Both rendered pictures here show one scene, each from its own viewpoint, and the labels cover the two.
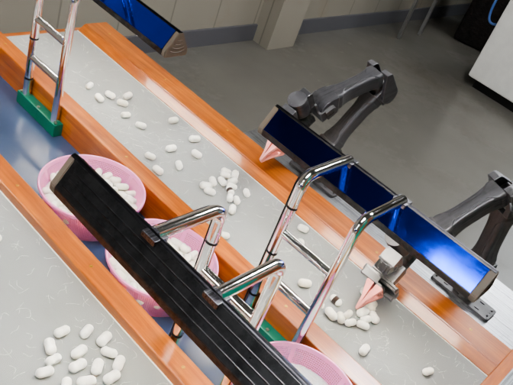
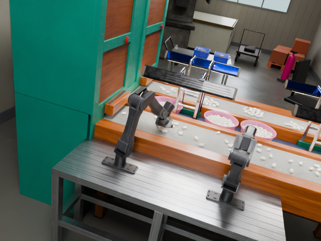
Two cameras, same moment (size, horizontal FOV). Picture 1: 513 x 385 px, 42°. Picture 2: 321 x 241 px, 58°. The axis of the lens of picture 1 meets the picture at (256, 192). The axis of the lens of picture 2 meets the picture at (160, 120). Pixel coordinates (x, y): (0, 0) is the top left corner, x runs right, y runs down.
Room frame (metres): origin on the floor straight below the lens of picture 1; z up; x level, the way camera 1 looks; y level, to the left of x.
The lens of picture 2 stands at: (2.91, -0.96, 1.66)
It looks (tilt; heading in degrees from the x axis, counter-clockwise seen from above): 26 degrees down; 160
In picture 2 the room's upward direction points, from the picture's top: 11 degrees clockwise
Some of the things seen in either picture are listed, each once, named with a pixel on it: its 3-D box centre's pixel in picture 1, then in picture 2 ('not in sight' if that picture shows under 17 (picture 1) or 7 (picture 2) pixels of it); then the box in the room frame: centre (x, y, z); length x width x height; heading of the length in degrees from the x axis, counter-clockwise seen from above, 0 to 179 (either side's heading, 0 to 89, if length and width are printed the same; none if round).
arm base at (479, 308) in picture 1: (469, 286); (120, 159); (1.60, -0.68, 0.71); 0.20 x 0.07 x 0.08; 59
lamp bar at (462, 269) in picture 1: (370, 192); (188, 81); (1.25, -0.23, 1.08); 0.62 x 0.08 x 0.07; 59
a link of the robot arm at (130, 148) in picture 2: not in sight; (123, 149); (1.59, -0.67, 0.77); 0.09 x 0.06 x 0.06; 38
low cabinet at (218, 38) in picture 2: not in sight; (201, 31); (-5.09, 2.60, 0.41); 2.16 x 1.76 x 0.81; 149
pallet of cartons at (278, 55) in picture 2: not in sight; (289, 53); (-3.66, 4.62, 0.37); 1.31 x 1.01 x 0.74; 149
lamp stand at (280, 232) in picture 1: (317, 261); (186, 102); (1.19, -0.19, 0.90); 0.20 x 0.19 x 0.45; 59
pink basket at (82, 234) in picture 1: (89, 200); (256, 134); (1.30, 0.38, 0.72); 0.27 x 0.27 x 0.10
